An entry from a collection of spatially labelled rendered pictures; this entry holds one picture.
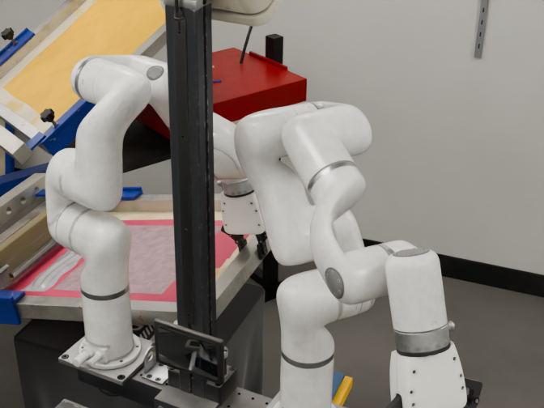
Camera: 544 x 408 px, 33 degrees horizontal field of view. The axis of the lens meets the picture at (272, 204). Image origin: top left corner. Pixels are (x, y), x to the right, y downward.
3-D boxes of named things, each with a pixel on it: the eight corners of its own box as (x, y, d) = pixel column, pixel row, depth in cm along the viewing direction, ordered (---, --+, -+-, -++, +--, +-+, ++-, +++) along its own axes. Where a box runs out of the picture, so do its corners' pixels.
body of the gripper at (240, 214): (211, 192, 204) (222, 236, 208) (253, 191, 200) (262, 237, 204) (225, 178, 210) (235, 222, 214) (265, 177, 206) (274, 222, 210)
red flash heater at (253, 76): (234, 71, 377) (234, 43, 371) (306, 104, 345) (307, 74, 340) (103, 104, 343) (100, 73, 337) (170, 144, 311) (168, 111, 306)
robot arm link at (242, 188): (210, 184, 203) (212, 196, 204) (246, 184, 199) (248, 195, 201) (223, 171, 209) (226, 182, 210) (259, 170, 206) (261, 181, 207)
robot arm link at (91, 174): (102, 86, 153) (31, 61, 164) (107, 280, 169) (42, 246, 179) (163, 70, 164) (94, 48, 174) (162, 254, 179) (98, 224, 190)
